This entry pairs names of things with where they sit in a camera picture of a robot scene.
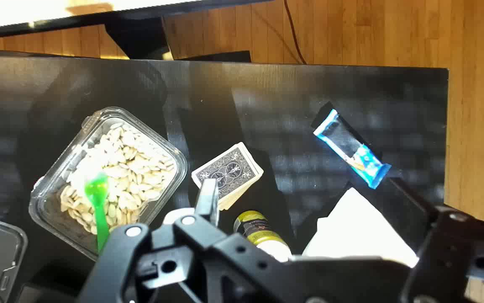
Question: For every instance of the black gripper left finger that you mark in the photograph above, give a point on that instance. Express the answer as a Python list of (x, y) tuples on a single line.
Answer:
[(141, 263)]

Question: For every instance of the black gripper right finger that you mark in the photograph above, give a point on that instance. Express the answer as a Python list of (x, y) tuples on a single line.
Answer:
[(460, 258)]

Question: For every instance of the green plastic fork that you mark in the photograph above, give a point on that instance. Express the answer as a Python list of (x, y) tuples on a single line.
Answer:
[(99, 203)]

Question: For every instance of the clear plastic container with seeds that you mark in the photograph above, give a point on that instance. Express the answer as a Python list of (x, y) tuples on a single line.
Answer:
[(129, 162)]

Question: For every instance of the white crumpled paper napkin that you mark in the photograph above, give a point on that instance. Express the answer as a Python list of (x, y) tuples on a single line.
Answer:
[(359, 230)]

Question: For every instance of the yellow drink can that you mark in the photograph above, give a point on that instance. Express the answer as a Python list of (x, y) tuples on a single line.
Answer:
[(255, 228)]

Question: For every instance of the blue playing card deck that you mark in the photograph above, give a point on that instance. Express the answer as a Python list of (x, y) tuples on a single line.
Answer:
[(227, 172)]

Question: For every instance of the blue snack bar wrapper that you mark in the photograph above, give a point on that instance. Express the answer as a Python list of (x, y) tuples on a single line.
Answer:
[(351, 149)]

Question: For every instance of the white desk board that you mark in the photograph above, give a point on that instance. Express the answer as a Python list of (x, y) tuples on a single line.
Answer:
[(57, 11)]

